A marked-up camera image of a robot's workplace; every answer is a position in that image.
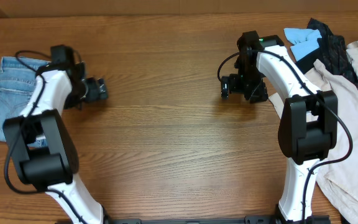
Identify blue denim jeans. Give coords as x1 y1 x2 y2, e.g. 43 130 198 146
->
0 55 88 148

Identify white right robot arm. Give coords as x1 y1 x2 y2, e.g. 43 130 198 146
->
218 30 337 223

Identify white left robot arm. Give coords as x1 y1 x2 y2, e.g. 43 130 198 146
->
2 59 111 223

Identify light blue cloth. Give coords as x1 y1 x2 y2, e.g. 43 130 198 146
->
284 28 321 61

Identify black dark garment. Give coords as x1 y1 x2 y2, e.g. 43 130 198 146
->
296 18 358 90

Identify beige cloth garment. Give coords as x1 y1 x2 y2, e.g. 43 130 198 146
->
268 32 358 224

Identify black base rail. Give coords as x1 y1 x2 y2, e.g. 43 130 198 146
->
54 214 332 224

